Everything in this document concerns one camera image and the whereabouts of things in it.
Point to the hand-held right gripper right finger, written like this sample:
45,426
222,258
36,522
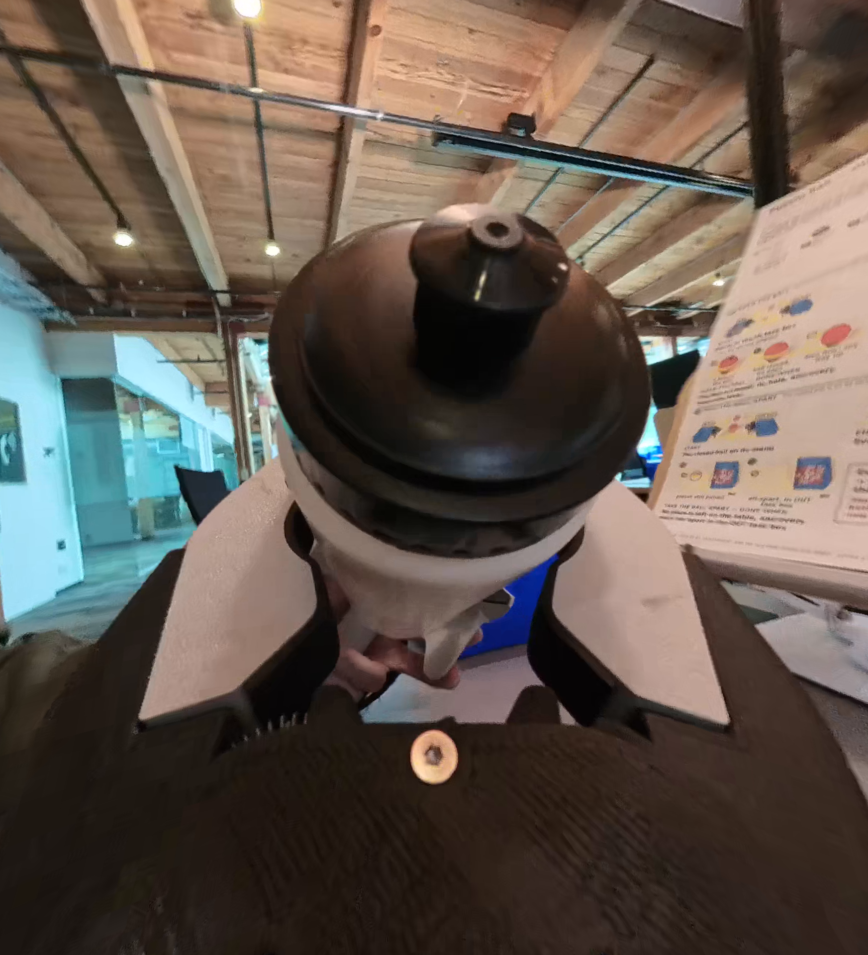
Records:
628,597

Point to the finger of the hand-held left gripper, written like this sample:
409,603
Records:
445,649

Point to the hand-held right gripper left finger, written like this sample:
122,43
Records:
232,597

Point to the blue plastic bin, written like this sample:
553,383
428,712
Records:
516,627

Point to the white cylinder with black cap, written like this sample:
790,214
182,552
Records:
441,418

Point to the person's left forearm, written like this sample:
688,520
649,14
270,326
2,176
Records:
16,686

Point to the person's left hand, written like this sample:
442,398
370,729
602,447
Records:
381,660

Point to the metal column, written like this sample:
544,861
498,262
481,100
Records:
240,403

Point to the beige and black divider panel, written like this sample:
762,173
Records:
672,377

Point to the printed instruction sheet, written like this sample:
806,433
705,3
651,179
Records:
792,358

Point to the black ceiling track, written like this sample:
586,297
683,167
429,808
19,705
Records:
590,158

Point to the black metal pole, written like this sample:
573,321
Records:
766,104

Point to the framed wall picture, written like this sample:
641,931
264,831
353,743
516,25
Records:
7,440

